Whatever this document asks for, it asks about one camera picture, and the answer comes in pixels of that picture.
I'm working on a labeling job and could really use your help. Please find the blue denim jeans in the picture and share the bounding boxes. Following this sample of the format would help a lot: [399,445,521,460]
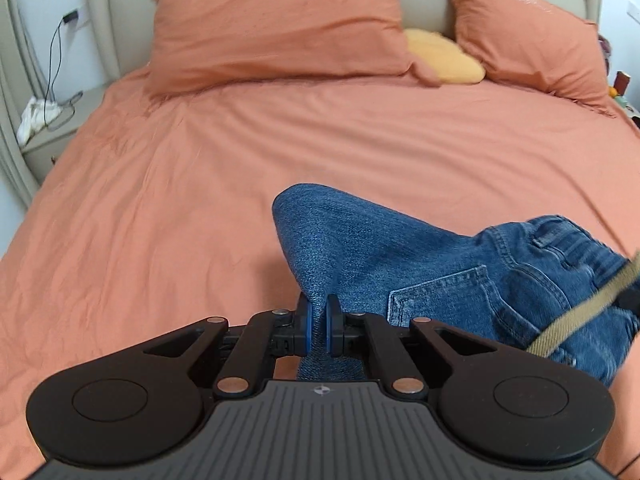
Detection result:
[272,184,626,382]

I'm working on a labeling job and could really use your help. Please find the orange duvet cover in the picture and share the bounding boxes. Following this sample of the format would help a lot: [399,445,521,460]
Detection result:
[1,70,639,479]

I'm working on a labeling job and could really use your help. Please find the beige bedside table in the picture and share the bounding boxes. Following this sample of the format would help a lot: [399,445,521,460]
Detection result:
[22,86,106,184]

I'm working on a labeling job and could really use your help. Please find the white cloth on nightstand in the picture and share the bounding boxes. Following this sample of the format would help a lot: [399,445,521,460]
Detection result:
[15,96,62,148]

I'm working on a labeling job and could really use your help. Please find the beige curtain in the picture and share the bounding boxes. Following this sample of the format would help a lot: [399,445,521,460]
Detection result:
[0,0,44,208]

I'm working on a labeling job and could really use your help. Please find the yellow plush cushion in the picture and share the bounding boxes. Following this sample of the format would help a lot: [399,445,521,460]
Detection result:
[405,28,486,84]

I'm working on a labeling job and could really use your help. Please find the red cup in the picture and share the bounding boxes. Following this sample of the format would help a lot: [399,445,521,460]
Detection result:
[613,70,630,96]

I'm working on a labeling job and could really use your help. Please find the orange pillow right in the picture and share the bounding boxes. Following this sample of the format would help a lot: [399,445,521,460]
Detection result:
[450,0,612,115]

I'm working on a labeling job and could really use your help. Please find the orange pillow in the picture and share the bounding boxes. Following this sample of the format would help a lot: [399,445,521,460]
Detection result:
[146,0,440,98]
[450,0,612,115]

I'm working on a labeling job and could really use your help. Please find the pink plush toy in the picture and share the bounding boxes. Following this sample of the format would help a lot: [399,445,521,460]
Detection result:
[599,35,612,73]

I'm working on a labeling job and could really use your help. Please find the orange pillow left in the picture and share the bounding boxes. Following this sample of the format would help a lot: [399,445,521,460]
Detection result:
[146,0,440,98]

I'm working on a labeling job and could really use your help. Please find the black charger cable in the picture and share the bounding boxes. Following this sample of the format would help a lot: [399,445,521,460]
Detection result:
[41,8,86,132]

